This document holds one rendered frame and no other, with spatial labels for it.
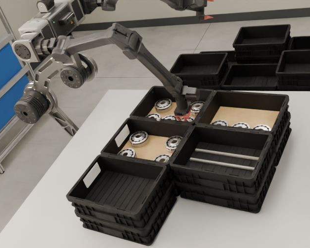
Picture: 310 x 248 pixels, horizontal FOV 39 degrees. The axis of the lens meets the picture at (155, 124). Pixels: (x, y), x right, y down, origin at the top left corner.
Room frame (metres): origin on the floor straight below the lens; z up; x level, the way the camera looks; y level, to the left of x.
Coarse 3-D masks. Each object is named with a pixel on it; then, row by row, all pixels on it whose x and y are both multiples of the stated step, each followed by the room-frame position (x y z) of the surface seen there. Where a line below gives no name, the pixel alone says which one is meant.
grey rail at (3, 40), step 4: (12, 32) 3.85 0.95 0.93; (0, 36) 3.84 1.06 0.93; (4, 36) 3.81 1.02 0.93; (8, 36) 3.80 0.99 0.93; (12, 36) 3.83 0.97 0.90; (0, 40) 3.75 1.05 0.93; (4, 40) 3.74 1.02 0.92; (8, 40) 3.78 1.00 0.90; (0, 44) 3.69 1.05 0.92; (4, 44) 3.73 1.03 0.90; (0, 48) 3.68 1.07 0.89
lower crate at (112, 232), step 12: (168, 192) 1.46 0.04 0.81; (168, 204) 1.46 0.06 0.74; (84, 216) 1.48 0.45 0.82; (156, 216) 1.38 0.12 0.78; (96, 228) 1.47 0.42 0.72; (108, 228) 1.41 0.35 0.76; (120, 228) 1.36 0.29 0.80; (132, 228) 1.31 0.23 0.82; (156, 228) 1.35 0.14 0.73; (132, 240) 1.34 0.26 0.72; (144, 240) 1.30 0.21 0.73
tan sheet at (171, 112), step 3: (174, 102) 2.13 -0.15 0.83; (174, 105) 2.10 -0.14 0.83; (153, 108) 2.14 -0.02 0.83; (174, 108) 2.07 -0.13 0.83; (150, 111) 2.12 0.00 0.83; (153, 111) 2.11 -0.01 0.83; (168, 111) 2.06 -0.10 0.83; (171, 111) 2.05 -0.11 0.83; (159, 114) 2.06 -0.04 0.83; (162, 114) 2.05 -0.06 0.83; (165, 114) 2.04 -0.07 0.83; (168, 114) 2.03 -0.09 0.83; (171, 114) 2.03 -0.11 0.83; (174, 114) 2.02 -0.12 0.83; (186, 114) 1.98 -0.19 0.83; (189, 114) 1.97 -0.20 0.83; (162, 117) 2.03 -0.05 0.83; (180, 117) 1.97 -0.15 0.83; (192, 117) 1.94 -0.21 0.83
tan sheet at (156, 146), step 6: (150, 138) 1.87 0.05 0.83; (156, 138) 1.86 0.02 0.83; (162, 138) 1.84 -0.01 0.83; (126, 144) 1.89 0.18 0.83; (150, 144) 1.82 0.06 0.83; (156, 144) 1.81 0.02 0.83; (162, 144) 1.79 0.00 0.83; (138, 150) 1.81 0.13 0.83; (144, 150) 1.79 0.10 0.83; (150, 150) 1.78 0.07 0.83; (156, 150) 1.76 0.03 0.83; (162, 150) 1.75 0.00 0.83; (138, 156) 1.76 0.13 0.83; (144, 156) 1.74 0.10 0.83; (150, 156) 1.73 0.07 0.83
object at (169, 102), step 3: (162, 99) 2.15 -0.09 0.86; (165, 99) 2.15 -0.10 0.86; (168, 99) 2.13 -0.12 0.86; (156, 102) 2.14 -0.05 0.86; (168, 102) 2.10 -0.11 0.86; (171, 102) 2.09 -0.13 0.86; (156, 105) 2.12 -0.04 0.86; (159, 105) 2.10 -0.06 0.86; (165, 105) 2.08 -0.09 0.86; (168, 105) 2.07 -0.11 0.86; (156, 108) 2.09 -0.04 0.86; (159, 108) 2.07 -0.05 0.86; (162, 108) 2.06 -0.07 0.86; (165, 108) 2.06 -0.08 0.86
